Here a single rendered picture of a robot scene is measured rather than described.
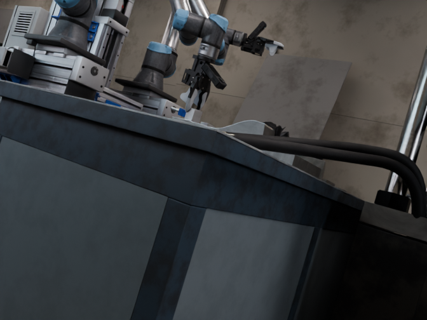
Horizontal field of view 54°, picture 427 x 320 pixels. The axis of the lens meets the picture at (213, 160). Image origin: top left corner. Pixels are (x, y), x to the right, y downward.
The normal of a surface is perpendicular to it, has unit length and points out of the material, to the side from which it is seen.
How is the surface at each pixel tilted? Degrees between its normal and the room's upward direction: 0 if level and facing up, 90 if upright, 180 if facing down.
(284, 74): 72
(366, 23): 90
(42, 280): 90
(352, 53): 90
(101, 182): 90
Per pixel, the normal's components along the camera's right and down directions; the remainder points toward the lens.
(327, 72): -0.39, -0.47
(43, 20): 0.81, 0.23
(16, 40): -0.50, -0.18
